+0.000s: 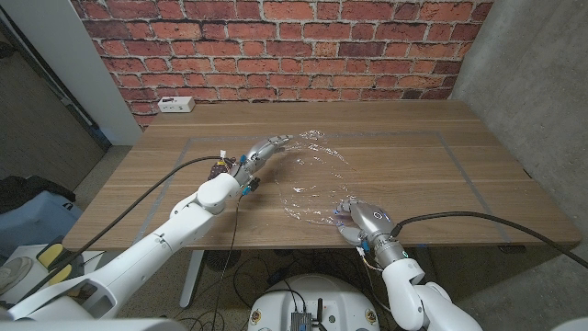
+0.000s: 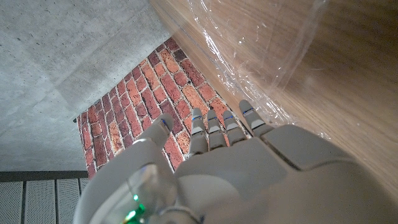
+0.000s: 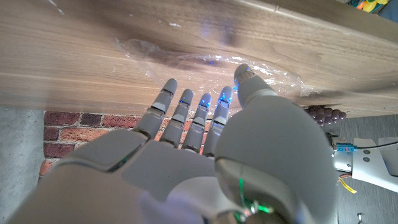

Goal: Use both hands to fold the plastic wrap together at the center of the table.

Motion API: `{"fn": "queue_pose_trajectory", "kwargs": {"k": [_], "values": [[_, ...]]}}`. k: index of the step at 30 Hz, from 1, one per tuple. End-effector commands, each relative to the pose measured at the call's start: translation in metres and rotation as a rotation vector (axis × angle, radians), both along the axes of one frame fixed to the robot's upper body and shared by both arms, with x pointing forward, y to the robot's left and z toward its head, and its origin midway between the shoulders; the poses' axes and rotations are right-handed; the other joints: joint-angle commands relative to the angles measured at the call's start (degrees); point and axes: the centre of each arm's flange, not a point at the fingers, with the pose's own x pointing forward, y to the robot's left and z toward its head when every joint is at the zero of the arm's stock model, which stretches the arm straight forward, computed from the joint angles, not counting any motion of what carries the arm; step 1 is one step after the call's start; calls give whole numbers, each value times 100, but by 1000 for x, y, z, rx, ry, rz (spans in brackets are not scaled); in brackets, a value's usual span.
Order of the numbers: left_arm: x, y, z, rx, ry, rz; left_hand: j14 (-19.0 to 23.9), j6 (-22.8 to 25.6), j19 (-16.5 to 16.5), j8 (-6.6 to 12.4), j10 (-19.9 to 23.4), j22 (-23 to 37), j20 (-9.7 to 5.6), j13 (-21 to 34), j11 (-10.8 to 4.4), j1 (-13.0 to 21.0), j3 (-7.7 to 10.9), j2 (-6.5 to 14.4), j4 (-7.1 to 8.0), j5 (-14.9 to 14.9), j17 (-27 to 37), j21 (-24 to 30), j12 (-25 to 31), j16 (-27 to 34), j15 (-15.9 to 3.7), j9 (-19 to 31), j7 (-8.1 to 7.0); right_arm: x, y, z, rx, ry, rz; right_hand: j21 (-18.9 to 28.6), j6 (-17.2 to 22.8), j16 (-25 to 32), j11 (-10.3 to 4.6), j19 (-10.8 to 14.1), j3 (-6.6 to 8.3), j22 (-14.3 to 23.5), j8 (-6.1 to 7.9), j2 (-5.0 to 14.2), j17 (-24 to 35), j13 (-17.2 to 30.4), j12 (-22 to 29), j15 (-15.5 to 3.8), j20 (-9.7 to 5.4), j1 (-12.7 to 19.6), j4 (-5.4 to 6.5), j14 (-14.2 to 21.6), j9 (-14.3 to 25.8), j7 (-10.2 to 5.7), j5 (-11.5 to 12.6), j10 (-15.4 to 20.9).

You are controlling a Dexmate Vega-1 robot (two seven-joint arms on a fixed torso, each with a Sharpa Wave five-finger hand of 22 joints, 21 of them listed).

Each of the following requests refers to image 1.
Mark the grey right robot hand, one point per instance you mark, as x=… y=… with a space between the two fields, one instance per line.
x=372 y=220

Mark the yellow black foot pedal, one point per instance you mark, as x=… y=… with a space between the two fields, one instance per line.
x=50 y=255

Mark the grey electronics box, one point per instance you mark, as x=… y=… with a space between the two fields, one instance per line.
x=301 y=321

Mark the black antenna stub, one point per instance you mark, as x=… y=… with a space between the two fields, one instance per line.
x=320 y=310

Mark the grey tape outline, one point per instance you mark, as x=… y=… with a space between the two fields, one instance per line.
x=367 y=134

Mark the white metal table leg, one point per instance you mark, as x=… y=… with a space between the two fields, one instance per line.
x=190 y=280
x=426 y=264

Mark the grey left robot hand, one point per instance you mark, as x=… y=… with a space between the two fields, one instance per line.
x=257 y=156

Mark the black round floor disc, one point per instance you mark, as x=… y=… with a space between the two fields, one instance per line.
x=222 y=259

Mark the white power strip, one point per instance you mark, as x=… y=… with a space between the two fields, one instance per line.
x=176 y=104

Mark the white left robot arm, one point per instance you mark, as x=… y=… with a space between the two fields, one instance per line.
x=138 y=257

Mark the red brick print backdrop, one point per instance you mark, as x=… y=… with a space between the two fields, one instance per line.
x=275 y=46

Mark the clear plastic wrap sheet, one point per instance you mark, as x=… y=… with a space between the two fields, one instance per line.
x=312 y=184

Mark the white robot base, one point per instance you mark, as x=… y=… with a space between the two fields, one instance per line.
x=317 y=294

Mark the dark perforated left wrist plate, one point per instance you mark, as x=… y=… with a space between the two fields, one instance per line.
x=219 y=168

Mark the grey white shoe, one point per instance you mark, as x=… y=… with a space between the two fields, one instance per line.
x=14 y=271

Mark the white floor board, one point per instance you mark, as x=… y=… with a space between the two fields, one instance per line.
x=25 y=252

